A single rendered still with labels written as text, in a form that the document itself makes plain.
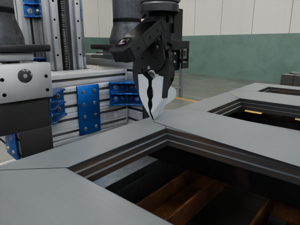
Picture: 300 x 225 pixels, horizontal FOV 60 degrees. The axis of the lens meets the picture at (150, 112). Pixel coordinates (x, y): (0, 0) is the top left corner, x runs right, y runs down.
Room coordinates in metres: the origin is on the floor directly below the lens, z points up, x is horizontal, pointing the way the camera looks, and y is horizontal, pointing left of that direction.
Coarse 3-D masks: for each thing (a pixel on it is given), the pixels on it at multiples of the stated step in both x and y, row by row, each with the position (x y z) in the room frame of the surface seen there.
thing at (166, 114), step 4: (164, 112) 0.71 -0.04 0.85; (168, 112) 0.71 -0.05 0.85; (172, 112) 0.71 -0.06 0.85; (176, 112) 0.71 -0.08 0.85; (180, 112) 0.71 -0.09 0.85; (184, 112) 0.71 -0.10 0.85; (160, 116) 0.67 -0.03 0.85; (164, 116) 0.67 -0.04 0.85; (168, 116) 0.67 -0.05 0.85; (172, 116) 0.67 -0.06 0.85; (156, 120) 0.64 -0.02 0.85
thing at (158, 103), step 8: (152, 80) 0.48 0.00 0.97; (160, 80) 0.47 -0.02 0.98; (152, 88) 0.48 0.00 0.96; (160, 88) 0.47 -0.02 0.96; (160, 96) 0.47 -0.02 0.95; (168, 96) 0.50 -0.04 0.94; (152, 104) 0.48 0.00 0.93; (160, 104) 0.47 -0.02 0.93; (152, 112) 0.48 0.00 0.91; (160, 112) 0.48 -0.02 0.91
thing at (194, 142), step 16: (224, 112) 0.80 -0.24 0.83; (272, 112) 0.83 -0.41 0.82; (288, 112) 0.81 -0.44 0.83; (128, 144) 0.48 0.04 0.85; (144, 144) 0.51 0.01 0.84; (160, 144) 0.54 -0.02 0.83; (176, 144) 0.54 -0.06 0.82; (192, 144) 0.52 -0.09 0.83; (208, 144) 0.51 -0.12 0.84; (224, 144) 0.49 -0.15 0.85; (96, 160) 0.42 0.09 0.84; (112, 160) 0.44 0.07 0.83; (128, 160) 0.46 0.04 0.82; (224, 160) 0.47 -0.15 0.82; (240, 160) 0.45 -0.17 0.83; (256, 160) 0.44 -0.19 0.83; (272, 160) 0.43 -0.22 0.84; (96, 176) 0.40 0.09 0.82; (272, 176) 0.41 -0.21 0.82; (288, 176) 0.40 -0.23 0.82
